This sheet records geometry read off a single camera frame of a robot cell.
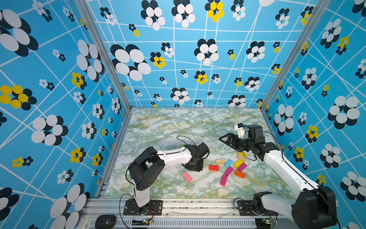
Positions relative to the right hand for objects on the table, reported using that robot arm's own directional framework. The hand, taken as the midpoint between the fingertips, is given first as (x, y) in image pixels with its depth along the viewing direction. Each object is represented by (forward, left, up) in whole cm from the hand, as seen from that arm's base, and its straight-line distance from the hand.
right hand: (226, 140), depth 81 cm
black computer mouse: (-38, +62, -12) cm, 73 cm away
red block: (-10, +6, -15) cm, 19 cm away
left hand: (-10, +14, -15) cm, 23 cm away
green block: (-11, +25, +14) cm, 30 cm away
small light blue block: (-7, -3, -16) cm, 17 cm away
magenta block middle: (-12, -3, -17) cm, 21 cm away
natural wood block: (-5, +1, -17) cm, 18 cm away
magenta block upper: (-9, -11, -16) cm, 22 cm away
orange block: (-13, -9, -16) cm, 23 cm away
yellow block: (-6, -10, -16) cm, 20 cm away
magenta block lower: (-17, +1, -16) cm, 23 cm away
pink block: (-15, +22, -16) cm, 32 cm away
